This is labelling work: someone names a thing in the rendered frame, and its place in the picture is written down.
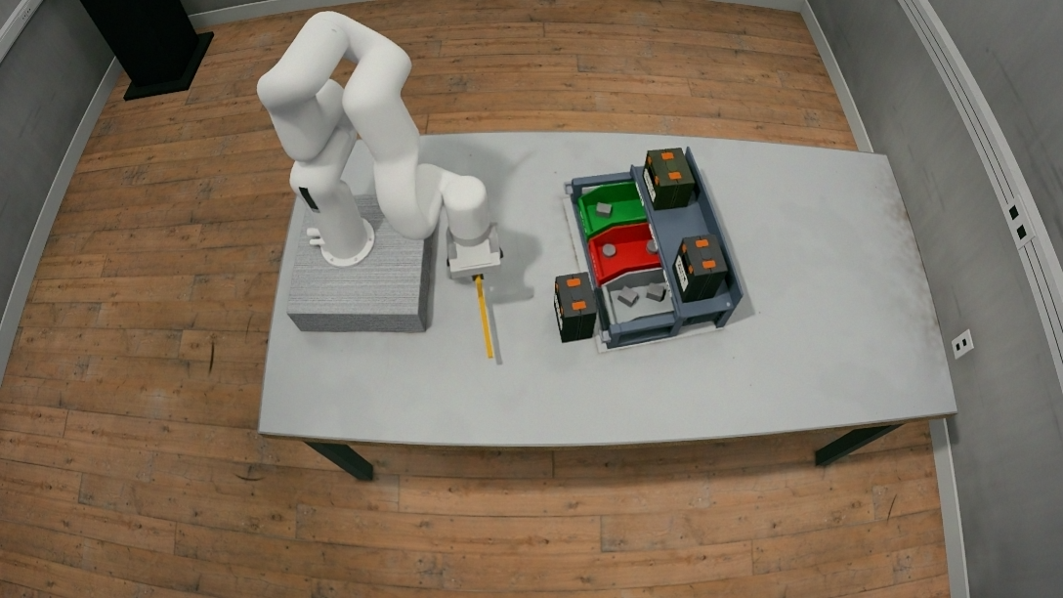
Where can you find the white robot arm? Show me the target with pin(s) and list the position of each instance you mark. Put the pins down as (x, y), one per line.
(305, 121)

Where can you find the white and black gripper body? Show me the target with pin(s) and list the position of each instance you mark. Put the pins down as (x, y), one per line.
(451, 244)

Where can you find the red open bin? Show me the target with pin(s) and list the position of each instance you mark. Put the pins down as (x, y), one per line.
(631, 254)

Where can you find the yellow long thin bar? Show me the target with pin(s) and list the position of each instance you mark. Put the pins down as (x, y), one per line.
(484, 315)

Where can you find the green bin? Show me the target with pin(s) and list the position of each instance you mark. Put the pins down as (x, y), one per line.
(626, 205)

